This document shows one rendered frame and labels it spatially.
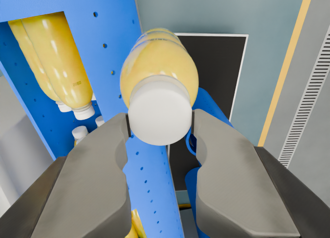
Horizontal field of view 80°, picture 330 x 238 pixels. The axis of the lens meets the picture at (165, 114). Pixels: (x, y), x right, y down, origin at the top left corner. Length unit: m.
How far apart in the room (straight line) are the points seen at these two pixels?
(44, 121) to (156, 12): 1.15
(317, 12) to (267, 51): 0.42
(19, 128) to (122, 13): 0.48
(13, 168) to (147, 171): 0.39
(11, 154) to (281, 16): 1.76
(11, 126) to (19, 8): 0.42
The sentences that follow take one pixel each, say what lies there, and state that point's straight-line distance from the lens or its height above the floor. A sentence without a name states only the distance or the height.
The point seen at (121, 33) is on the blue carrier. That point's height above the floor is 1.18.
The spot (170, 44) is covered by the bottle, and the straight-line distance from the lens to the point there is 0.17.
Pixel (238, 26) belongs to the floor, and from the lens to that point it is 1.67.
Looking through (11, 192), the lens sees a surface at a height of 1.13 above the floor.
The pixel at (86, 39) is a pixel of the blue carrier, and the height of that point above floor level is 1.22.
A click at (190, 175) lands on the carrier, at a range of 1.93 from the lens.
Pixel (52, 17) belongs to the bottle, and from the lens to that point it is 0.38.
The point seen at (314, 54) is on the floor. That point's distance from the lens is 2.08.
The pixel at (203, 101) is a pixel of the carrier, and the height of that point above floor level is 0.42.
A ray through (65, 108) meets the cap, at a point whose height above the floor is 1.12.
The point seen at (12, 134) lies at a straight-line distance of 0.69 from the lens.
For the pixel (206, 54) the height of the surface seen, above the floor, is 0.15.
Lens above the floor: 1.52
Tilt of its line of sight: 61 degrees down
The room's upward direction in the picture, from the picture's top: 169 degrees clockwise
